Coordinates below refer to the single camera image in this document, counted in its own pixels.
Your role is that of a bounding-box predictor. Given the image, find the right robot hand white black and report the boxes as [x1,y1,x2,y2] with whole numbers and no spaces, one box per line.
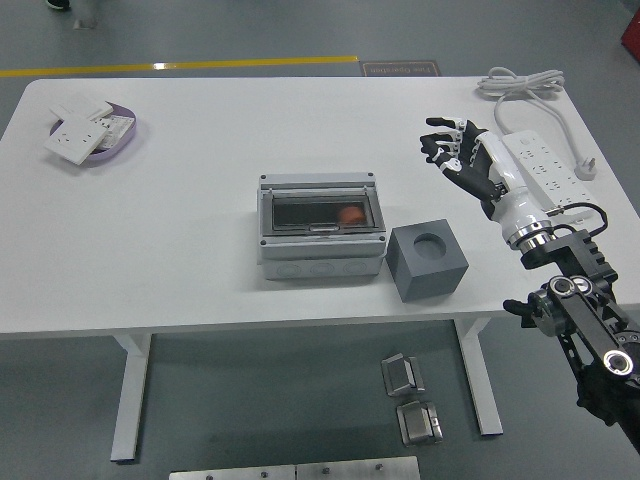
[418,115,549,245]

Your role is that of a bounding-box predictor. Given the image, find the orange cylinder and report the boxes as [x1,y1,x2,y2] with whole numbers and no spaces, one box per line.
[335,204,365,225]

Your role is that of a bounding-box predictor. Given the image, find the grey electrical box clear lid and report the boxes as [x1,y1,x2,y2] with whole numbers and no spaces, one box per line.
[257,172,389,280]

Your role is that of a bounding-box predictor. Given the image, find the grey cube with round hole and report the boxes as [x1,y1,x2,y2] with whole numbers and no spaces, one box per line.
[387,218,470,303]

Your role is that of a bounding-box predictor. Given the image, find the white power strip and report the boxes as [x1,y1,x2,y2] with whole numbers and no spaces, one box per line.
[501,129,600,225]

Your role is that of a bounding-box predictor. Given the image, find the white table leg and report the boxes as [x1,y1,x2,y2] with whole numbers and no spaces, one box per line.
[454,319,504,437]
[109,332,154,464]

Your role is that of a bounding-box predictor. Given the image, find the metal clamp block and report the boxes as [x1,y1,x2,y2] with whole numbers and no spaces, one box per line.
[395,399,445,447]
[379,353,426,398]

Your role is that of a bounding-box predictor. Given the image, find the red cabinet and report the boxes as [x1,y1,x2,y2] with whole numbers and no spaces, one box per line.
[619,9,640,51]

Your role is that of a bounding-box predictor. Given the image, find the yellow floor tape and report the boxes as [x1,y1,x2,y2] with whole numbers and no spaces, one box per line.
[0,54,359,79]

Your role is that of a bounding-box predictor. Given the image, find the purple tray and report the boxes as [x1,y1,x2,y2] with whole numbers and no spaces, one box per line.
[48,102,139,162]

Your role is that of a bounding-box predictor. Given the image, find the printed label card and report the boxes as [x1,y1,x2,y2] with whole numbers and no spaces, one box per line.
[97,113,136,150]

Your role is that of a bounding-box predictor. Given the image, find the white power cord with plug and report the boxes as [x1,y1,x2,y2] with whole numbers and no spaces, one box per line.
[474,66,599,182]

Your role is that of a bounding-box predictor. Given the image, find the metal base plate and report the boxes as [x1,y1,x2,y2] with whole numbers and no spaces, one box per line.
[295,455,420,480]
[168,464,297,480]

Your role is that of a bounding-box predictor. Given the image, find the white wall socket panel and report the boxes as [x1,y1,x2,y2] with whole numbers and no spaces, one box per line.
[42,115,114,166]

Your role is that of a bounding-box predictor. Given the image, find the white wall switch panel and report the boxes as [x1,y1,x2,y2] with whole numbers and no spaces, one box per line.
[49,97,115,123]

